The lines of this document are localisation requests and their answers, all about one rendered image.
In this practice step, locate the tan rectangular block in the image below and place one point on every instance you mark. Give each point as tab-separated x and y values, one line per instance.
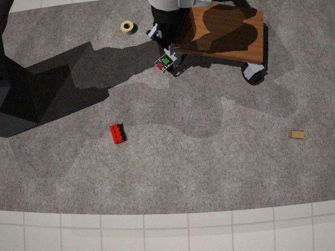
296	134

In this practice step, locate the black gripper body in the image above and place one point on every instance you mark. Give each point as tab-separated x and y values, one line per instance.
163	18

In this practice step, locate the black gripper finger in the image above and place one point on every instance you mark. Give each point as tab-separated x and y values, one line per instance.
177	28
165	41

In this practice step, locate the red toy building brick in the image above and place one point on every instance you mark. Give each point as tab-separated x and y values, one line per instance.
117	134

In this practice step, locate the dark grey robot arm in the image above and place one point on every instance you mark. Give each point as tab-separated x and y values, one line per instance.
166	5

